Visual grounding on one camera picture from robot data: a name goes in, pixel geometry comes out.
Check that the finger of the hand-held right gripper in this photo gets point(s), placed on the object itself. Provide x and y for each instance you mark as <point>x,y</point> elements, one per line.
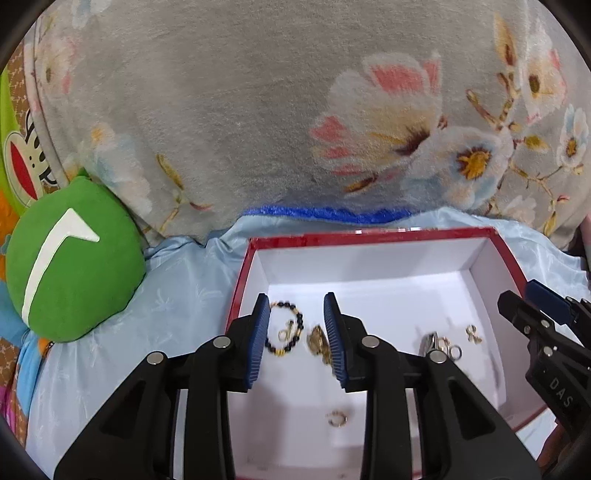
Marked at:
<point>547,297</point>
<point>515,309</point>

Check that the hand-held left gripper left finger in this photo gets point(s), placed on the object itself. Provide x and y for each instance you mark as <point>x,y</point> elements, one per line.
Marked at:
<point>259,341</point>

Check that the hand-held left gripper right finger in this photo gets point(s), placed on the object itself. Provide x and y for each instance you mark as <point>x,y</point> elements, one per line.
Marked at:
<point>333,341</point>

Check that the small gold earring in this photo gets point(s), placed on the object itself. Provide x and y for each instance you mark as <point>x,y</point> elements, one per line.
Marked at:
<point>284,330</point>

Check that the gold pearl earring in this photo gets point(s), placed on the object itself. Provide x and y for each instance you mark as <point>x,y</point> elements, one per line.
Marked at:
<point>473,333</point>

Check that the red jewelry box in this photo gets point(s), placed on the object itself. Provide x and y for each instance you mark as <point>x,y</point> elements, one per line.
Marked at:
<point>369,277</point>

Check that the gold hoop earring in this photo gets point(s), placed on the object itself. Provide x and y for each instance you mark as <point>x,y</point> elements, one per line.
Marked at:
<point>330,419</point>

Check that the light blue bed sheet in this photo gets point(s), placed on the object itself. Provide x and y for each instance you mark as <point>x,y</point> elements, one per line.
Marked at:
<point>175,286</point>

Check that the green pillow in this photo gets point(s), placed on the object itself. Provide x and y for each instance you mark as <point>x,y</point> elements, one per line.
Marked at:
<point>92,277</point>

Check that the grey floral blanket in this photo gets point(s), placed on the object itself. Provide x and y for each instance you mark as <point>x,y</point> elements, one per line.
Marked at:
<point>231,115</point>

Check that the monkey cartoon cushion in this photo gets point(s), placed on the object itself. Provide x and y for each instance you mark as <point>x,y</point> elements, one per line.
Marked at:
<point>18,152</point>

